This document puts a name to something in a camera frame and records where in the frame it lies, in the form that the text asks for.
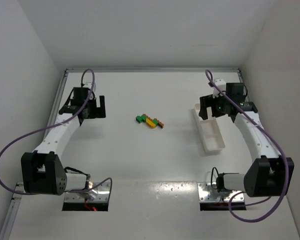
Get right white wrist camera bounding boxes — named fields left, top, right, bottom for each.
left=212, top=78, right=227, bottom=98

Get aluminium frame rail right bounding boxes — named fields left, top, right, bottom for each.
left=237, top=68, right=245, bottom=84

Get metal base plate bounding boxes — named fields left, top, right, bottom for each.
left=63, top=181, right=112, bottom=203
left=197, top=182, right=245, bottom=204

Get yellow lego brick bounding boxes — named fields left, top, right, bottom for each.
left=145, top=118, right=158, bottom=129

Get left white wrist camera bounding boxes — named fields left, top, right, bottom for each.
left=81, top=81, right=96, bottom=92

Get aluminium frame rail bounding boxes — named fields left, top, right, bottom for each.
left=0, top=70, right=68, bottom=240
left=237, top=68, right=245, bottom=84

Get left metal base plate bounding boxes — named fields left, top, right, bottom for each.
left=63, top=181, right=112, bottom=203

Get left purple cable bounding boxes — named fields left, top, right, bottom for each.
left=0, top=68, right=113, bottom=196

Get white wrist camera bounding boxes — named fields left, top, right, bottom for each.
left=81, top=81, right=96, bottom=92
left=212, top=78, right=227, bottom=98

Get aluminium frame rail left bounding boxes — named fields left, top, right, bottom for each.
left=0, top=70, right=68, bottom=240

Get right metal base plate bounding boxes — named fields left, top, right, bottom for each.
left=197, top=182, right=245, bottom=204

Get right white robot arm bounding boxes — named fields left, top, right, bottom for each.
left=194, top=78, right=294, bottom=197

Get brown lego brick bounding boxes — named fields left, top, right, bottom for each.
left=142, top=114, right=164, bottom=129

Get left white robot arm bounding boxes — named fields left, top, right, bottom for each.
left=21, top=82, right=106, bottom=196

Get white divided plastic tray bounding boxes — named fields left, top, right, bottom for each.
left=193, top=103, right=226, bottom=154

